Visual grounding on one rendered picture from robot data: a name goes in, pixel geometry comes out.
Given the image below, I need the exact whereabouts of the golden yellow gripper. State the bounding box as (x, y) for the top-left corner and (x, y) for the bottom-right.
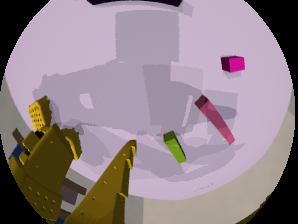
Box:
(63, 140), (137, 224)

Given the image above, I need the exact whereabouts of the magenta rod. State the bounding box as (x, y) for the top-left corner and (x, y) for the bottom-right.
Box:
(220, 56), (245, 72)

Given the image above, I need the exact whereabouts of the dark pink rod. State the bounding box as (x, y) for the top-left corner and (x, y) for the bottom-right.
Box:
(194, 94), (235, 144)

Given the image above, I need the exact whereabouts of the lime green rod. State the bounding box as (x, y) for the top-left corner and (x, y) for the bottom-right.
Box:
(163, 131), (187, 164)

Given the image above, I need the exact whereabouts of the purple rod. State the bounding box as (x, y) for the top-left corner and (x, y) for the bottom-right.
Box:
(87, 0), (183, 7)

